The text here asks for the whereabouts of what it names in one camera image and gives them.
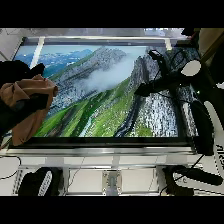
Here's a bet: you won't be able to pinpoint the black cable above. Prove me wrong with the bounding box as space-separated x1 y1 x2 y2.
0 155 23 181

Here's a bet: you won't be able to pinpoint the brown pants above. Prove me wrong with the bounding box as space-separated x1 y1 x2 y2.
0 74 60 147

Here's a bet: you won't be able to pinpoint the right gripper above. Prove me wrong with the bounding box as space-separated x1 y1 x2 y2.
134 81 158 98

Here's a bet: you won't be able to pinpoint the silver frame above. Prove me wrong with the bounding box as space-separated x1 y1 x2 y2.
0 146 224 197

